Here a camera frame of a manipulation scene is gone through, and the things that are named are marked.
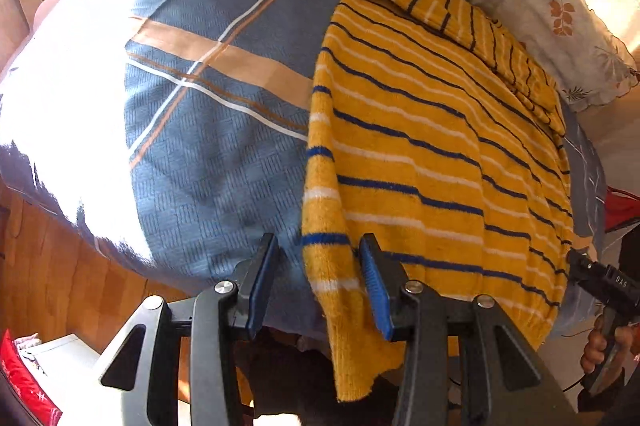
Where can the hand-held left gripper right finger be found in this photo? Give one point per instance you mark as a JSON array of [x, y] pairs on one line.
[[376, 293]]

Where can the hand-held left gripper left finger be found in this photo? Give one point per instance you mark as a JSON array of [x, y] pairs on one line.
[[260, 293]]

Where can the yellow striped knit sweater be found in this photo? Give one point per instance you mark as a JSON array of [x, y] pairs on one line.
[[425, 166]]

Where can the person's right hand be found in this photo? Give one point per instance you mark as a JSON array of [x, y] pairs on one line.
[[600, 346]]

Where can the red fabric item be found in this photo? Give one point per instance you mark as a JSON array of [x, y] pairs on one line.
[[622, 206]]

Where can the blue plaid bed sheet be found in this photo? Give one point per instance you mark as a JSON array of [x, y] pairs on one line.
[[200, 106]]

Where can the white box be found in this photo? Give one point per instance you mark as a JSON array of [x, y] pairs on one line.
[[70, 366]]

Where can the red patterned cloth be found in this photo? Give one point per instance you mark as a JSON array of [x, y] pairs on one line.
[[25, 381]]

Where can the white leaf print pillow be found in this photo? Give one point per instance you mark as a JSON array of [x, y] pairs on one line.
[[555, 16]]

